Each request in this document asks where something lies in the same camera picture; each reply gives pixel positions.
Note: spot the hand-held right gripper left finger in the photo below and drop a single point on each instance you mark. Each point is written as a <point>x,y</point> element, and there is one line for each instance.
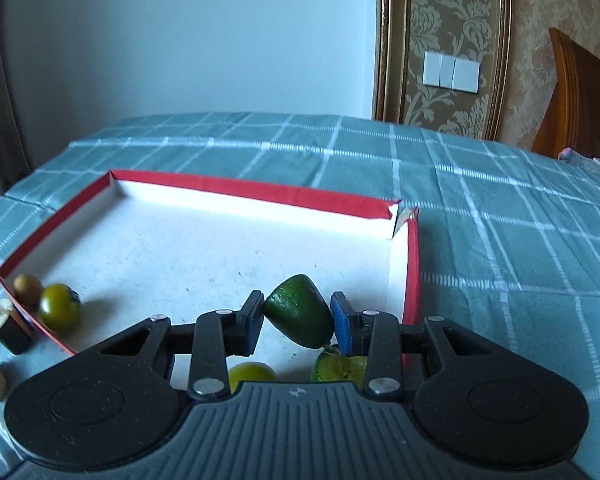
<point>252,321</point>

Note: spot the red shallow cardboard box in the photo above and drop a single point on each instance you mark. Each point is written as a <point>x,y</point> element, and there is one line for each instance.
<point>180,250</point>

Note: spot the pink grey cloth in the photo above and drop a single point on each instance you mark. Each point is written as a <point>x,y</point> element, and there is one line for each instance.
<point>590,162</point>

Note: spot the wooden headboard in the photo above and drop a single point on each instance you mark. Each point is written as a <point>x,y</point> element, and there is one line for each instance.
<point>585,105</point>

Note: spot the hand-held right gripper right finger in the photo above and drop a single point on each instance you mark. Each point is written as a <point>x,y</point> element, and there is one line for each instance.
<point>341,321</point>

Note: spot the green tomato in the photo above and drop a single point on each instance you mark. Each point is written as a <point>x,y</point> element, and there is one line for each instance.
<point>252,374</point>
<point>59,307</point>

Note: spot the green avocado-like fruit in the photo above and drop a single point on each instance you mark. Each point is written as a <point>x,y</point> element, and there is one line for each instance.
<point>300,310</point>

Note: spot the teal checked tablecloth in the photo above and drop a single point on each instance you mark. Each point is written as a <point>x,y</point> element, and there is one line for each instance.
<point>505,260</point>

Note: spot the gold framed wallpaper panel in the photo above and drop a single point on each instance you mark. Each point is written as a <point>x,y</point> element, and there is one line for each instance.
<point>445,10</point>

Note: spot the white wall switch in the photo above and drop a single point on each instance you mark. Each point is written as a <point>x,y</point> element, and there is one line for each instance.
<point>450,72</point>

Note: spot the green cucumber piece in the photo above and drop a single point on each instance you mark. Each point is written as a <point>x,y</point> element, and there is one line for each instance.
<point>337,370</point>

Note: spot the small brown round fruit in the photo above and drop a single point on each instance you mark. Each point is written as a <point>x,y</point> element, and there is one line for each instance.
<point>27,287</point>

